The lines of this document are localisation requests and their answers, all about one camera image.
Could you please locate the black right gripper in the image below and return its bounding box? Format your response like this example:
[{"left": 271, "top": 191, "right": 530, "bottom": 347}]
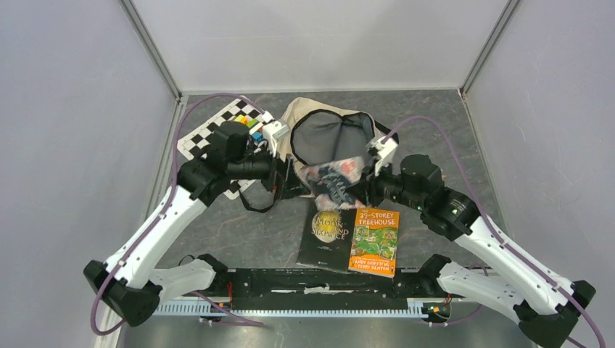
[{"left": 344, "top": 156, "right": 426, "bottom": 211}]

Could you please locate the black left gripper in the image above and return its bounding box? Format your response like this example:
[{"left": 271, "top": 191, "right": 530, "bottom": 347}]
[{"left": 228, "top": 137, "right": 311, "bottom": 199}]

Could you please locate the Little Women book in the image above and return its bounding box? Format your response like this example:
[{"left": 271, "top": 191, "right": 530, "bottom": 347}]
[{"left": 297, "top": 157, "right": 366, "bottom": 211}]

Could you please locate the orange Treehouse book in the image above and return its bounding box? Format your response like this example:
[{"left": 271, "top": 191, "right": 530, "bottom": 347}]
[{"left": 348, "top": 207, "right": 400, "bottom": 278}]

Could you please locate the beige canvas backpack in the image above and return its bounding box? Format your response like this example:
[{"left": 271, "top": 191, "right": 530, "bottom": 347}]
[{"left": 277, "top": 97, "right": 399, "bottom": 207}]

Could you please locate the black Moon and Sixpence book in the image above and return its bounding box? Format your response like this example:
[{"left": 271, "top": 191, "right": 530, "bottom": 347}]
[{"left": 297, "top": 204, "right": 358, "bottom": 274}]

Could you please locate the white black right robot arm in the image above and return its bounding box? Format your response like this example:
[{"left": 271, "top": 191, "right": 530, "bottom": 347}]
[{"left": 358, "top": 154, "right": 596, "bottom": 347}]

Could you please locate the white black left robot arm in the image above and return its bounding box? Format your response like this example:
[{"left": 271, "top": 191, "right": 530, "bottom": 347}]
[{"left": 83, "top": 121, "right": 290, "bottom": 336}]

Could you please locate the blue cube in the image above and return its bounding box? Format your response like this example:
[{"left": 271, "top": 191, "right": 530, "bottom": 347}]
[{"left": 251, "top": 132, "right": 263, "bottom": 144}]

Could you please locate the green yellow block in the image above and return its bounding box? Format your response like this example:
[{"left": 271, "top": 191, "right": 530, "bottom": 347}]
[{"left": 234, "top": 115, "right": 249, "bottom": 124}]

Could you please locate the black white chessboard mat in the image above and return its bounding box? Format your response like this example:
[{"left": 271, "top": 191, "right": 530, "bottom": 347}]
[{"left": 170, "top": 120, "right": 275, "bottom": 204}]

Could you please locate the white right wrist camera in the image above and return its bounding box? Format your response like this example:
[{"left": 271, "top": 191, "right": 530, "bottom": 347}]
[{"left": 367, "top": 136, "right": 398, "bottom": 176}]

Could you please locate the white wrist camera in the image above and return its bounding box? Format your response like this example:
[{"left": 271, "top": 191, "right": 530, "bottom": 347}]
[
  {"left": 262, "top": 120, "right": 290, "bottom": 156},
  {"left": 367, "top": 136, "right": 398, "bottom": 176}
]

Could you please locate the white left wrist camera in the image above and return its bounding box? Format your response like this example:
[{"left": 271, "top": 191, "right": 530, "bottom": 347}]
[{"left": 262, "top": 120, "right": 290, "bottom": 156}]

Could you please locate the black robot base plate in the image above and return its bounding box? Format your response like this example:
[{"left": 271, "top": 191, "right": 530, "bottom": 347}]
[{"left": 202, "top": 268, "right": 447, "bottom": 310}]

